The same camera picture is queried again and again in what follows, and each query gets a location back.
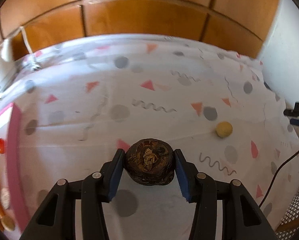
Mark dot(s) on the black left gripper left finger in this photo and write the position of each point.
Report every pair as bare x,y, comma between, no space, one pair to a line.
55,217

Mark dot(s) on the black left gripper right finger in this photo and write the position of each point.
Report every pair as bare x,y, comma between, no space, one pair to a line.
241,216

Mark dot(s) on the woven mesh chair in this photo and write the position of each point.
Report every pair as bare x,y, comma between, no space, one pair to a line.
289,227

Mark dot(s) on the pink shallow tray box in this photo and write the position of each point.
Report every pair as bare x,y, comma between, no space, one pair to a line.
10,177

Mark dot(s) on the red cherry tomato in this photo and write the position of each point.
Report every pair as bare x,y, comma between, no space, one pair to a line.
2,146

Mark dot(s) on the patterned white tablecloth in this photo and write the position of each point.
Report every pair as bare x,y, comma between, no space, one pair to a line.
84,99

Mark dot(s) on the white ceramic electric kettle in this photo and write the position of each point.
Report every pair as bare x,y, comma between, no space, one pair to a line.
7,65

